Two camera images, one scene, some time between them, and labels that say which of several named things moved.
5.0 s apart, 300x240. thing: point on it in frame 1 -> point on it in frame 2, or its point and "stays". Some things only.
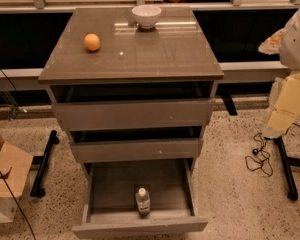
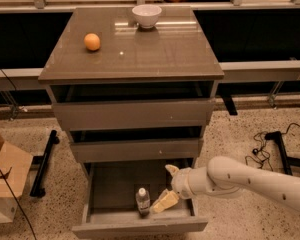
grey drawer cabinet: (134, 102) stays
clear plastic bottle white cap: (143, 202) stays
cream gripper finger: (272, 45) -> (185, 181)
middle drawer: (135, 144) stays
